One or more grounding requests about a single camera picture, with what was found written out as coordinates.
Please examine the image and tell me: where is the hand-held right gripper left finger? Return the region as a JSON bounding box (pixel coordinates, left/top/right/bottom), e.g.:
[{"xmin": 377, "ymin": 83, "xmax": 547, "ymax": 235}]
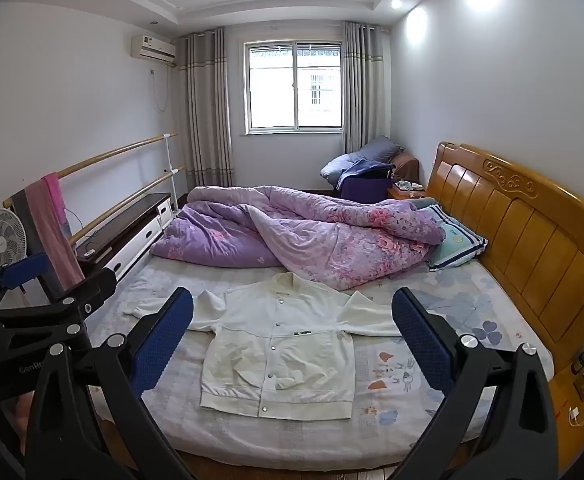
[{"xmin": 24, "ymin": 286, "xmax": 195, "ymax": 480}]

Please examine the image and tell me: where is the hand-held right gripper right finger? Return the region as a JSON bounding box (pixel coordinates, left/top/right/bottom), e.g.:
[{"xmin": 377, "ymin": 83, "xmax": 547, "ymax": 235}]
[{"xmin": 391, "ymin": 286, "xmax": 560, "ymax": 480}]

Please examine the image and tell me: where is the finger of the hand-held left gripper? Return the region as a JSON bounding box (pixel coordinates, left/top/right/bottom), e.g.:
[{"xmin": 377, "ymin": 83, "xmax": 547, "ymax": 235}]
[
  {"xmin": 0, "ymin": 253, "xmax": 52, "ymax": 312},
  {"xmin": 0, "ymin": 268, "xmax": 119, "ymax": 334}
]

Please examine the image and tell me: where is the white snap-button jacket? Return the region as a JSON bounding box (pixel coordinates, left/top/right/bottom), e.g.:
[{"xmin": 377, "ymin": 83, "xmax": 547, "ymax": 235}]
[{"xmin": 122, "ymin": 272, "xmax": 407, "ymax": 420}]

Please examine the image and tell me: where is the black set-top box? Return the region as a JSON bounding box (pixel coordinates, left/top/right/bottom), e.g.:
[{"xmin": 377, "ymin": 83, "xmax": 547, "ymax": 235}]
[{"xmin": 82, "ymin": 242, "xmax": 115, "ymax": 265}]

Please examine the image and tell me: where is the pink towel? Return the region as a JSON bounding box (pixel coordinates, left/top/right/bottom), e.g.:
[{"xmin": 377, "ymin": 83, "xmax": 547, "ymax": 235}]
[{"xmin": 24, "ymin": 172, "xmax": 85, "ymax": 291}]

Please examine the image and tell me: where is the bed with patterned sheet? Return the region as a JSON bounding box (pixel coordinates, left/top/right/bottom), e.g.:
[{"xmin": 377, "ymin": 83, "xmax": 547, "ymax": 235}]
[{"xmin": 89, "ymin": 255, "xmax": 557, "ymax": 471}]

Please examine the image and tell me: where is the dark-topped white cabinet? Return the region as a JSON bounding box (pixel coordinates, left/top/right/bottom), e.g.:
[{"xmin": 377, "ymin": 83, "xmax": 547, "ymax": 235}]
[{"xmin": 74, "ymin": 192, "xmax": 177, "ymax": 281}]

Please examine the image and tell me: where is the teal striped pillow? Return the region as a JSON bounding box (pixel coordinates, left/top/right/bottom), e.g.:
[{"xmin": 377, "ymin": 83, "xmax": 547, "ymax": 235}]
[{"xmin": 424, "ymin": 199, "xmax": 488, "ymax": 272}]

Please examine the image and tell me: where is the purple floral quilt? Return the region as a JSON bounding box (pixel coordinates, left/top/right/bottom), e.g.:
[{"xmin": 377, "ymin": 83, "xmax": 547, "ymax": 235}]
[{"xmin": 150, "ymin": 185, "xmax": 447, "ymax": 292}]

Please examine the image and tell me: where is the wooden bed headboard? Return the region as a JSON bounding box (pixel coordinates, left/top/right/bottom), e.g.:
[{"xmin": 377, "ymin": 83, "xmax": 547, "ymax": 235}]
[{"xmin": 424, "ymin": 141, "xmax": 584, "ymax": 471}]

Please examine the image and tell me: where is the wooden nightstand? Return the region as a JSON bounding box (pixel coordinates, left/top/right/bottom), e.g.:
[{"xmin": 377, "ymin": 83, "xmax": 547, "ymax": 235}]
[{"xmin": 387, "ymin": 185, "xmax": 430, "ymax": 202}]

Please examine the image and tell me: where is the dark purple blanket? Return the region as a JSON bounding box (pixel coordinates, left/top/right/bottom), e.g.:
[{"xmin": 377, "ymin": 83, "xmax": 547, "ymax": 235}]
[{"xmin": 338, "ymin": 160, "xmax": 397, "ymax": 204}]

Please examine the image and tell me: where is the brown chair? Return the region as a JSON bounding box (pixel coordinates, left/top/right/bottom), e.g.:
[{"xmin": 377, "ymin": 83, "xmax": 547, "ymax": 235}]
[{"xmin": 391, "ymin": 150, "xmax": 420, "ymax": 186}]

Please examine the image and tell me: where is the light blue folded quilt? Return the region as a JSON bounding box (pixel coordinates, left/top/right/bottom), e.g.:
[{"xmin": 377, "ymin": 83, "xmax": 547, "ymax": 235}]
[{"xmin": 320, "ymin": 152, "xmax": 373, "ymax": 181}]

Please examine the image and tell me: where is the blue-grey pillow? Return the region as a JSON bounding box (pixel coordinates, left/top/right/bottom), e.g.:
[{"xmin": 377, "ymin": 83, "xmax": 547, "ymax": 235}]
[{"xmin": 359, "ymin": 135, "xmax": 405, "ymax": 162}]

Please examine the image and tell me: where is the white air conditioner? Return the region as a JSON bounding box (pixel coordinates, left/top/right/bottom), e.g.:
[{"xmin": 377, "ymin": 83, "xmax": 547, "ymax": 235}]
[{"xmin": 130, "ymin": 34, "xmax": 177, "ymax": 65}]

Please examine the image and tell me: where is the sliding window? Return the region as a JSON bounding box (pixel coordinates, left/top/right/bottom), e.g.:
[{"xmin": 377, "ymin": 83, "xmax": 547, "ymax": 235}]
[{"xmin": 242, "ymin": 40, "xmax": 345, "ymax": 135}]

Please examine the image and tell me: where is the wooden double rail rack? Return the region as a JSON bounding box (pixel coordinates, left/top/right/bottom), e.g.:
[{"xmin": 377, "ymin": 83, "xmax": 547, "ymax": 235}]
[{"xmin": 2, "ymin": 132, "xmax": 187, "ymax": 251}]

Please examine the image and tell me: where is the air conditioner cord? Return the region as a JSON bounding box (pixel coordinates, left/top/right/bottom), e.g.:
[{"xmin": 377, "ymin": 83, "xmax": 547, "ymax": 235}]
[{"xmin": 149, "ymin": 62, "xmax": 170, "ymax": 112}]

